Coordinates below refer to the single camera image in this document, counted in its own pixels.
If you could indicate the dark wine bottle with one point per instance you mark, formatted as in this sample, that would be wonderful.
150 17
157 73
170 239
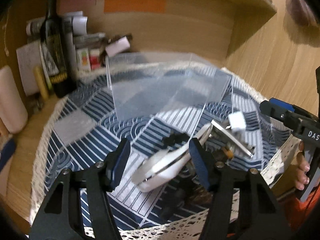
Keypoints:
54 51

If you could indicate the clear plastic storage box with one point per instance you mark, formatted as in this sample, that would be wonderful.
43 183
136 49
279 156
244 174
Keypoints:
173 87

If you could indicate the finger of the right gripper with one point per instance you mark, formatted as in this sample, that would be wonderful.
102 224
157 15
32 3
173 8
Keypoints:
282 104
273 114

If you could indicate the small white cardboard box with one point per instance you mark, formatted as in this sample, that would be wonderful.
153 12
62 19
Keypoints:
118 46

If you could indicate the small black clip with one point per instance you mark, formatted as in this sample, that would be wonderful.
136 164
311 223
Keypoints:
175 138

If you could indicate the white cylinder container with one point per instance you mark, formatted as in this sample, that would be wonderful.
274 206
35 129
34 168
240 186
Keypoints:
13 112

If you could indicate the blue patterned table cloth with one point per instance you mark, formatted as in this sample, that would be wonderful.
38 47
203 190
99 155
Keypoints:
83 128

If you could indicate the person's right hand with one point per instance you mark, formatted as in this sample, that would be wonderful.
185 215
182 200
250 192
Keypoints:
301 179

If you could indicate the white cube charger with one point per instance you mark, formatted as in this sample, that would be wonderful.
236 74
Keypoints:
237 122

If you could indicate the orange sticky paper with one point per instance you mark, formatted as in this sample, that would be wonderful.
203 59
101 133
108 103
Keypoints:
156 6

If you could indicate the small brown lighter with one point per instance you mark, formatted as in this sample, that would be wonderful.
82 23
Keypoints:
228 152

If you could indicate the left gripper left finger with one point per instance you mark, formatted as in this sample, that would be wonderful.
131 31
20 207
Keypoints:
60 215

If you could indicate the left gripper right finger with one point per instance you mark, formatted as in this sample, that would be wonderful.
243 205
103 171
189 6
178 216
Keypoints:
259 213

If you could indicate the white handheld massager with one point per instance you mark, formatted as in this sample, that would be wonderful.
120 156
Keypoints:
161 167

